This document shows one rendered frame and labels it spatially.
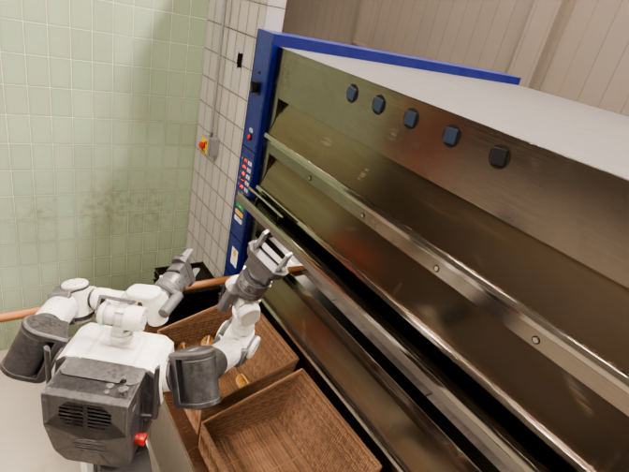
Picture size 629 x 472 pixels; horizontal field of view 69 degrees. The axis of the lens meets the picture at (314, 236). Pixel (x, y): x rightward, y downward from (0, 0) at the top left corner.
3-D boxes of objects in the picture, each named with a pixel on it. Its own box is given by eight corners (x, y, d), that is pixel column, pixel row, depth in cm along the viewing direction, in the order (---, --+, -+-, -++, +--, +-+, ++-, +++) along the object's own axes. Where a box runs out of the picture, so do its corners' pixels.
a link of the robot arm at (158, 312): (160, 302, 156) (140, 324, 147) (153, 276, 151) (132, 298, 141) (189, 306, 153) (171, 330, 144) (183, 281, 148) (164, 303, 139)
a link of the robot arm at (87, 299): (133, 313, 152) (82, 306, 156) (130, 284, 150) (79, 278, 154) (113, 327, 142) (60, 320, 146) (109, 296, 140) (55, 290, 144)
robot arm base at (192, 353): (227, 395, 130) (215, 409, 119) (183, 399, 131) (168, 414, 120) (221, 342, 131) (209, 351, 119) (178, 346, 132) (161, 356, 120)
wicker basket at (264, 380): (239, 331, 262) (245, 290, 250) (291, 401, 224) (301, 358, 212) (153, 352, 234) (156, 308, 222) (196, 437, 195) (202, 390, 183)
